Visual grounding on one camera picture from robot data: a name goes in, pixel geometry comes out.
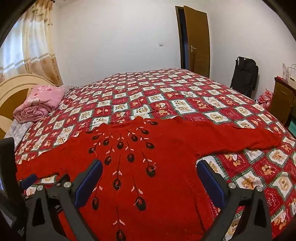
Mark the brown wooden door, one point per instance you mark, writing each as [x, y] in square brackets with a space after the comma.
[197, 41]

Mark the cream wooden headboard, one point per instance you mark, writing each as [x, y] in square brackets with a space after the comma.
[13, 85]

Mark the black bag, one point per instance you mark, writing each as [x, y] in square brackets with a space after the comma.
[245, 76]

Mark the grey floral pillow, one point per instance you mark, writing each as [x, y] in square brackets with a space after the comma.
[18, 131]

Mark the dark door frame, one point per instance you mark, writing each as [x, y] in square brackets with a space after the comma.
[179, 34]

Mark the brown wooden cabinet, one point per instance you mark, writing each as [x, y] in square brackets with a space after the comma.
[283, 97]

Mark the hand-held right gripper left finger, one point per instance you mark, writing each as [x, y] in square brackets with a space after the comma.
[89, 183]

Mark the white box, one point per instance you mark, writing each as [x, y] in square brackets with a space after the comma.
[291, 75]

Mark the striped pillow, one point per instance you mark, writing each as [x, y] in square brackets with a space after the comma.
[70, 88]

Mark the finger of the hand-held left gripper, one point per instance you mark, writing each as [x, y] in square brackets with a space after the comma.
[29, 180]

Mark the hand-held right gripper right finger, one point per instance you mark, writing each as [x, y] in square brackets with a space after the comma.
[211, 183]

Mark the red knitted sweater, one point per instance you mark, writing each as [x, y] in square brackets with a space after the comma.
[173, 162]

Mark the beige floral curtain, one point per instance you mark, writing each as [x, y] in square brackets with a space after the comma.
[37, 41]

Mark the pink folded quilt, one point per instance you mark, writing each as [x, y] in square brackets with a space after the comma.
[39, 102]

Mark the red checkered printed blanket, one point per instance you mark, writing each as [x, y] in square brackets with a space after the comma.
[161, 92]

